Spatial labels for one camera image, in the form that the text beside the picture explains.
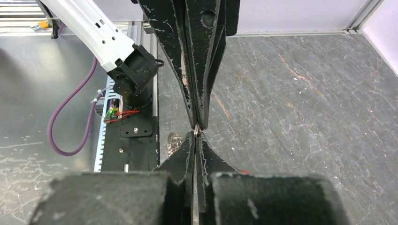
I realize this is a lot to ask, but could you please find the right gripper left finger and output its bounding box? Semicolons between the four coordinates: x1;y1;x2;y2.
155;131;195;225

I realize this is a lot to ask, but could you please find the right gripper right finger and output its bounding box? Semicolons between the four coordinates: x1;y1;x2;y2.
196;132;237;225

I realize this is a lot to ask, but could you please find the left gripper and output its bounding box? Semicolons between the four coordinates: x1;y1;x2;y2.
138;0;241;130

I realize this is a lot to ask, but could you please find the red key tag with keyring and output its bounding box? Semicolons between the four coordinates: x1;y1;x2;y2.
167;130;250;174

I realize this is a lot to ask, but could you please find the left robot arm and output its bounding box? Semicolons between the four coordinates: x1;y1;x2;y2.
43;0;240;130

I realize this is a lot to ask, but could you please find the white slotted cable duct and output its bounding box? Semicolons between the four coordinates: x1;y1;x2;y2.
93;78;121;173

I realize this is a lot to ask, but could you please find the aluminium frame rail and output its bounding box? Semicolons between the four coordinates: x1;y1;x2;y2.
0;0;381;34

